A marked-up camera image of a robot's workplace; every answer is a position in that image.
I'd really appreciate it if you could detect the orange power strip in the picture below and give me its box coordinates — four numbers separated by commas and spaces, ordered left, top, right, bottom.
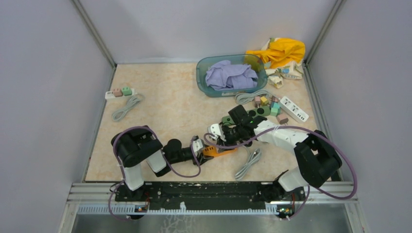
202, 146, 238, 157

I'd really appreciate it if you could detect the green power strip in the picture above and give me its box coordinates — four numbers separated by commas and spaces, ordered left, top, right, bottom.
221, 106, 271, 126

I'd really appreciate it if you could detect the grey power strip cable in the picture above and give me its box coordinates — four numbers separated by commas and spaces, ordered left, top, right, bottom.
235, 89, 274, 105

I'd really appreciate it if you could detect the yellow usb charger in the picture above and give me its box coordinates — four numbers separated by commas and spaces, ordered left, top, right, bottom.
260, 96, 269, 106

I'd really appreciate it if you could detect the light green usb charger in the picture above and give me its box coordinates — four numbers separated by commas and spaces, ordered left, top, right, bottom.
270, 108, 280, 117

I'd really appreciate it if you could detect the teal usb charger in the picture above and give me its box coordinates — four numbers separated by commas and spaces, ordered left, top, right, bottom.
271, 102, 280, 109

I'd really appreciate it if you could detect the small strip grey cable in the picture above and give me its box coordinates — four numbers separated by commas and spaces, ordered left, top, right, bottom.
111, 93, 145, 122

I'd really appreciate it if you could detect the small white power strip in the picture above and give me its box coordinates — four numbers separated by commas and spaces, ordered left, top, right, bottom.
105, 88, 136, 100

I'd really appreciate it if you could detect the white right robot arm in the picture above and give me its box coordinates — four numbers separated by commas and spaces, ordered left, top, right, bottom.
222, 105, 342, 200

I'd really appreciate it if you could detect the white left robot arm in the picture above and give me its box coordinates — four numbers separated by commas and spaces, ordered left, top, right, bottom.
111, 125, 212, 201

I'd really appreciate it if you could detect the teal plastic basin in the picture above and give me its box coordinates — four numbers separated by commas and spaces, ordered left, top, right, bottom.
196, 54, 268, 97

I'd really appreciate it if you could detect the purple cloth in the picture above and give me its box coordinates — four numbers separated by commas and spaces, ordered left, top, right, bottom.
205, 60, 258, 91

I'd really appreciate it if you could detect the green charger on white strip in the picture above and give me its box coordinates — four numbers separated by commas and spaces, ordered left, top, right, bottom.
121, 86, 133, 96

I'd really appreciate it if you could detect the white patterned cloth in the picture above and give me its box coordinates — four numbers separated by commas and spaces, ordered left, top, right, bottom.
265, 61, 304, 89

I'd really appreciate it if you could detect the pink charger on white strip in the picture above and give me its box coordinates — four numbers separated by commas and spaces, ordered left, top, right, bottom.
112, 88, 123, 98

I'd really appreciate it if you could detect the yellow cloth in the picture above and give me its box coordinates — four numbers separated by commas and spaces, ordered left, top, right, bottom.
245, 37, 306, 69

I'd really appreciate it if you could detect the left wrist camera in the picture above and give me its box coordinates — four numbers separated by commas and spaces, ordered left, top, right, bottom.
190, 136, 205, 155

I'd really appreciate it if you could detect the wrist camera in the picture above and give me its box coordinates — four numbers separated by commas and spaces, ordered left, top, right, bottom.
207, 123, 226, 141
190, 136, 205, 155

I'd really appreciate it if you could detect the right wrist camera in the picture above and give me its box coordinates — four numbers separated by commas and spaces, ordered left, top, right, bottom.
207, 123, 226, 141

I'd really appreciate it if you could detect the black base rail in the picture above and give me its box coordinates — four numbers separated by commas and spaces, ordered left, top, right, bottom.
115, 182, 306, 211

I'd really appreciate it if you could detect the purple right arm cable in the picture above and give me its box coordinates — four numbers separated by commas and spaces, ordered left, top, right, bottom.
203, 126, 359, 220

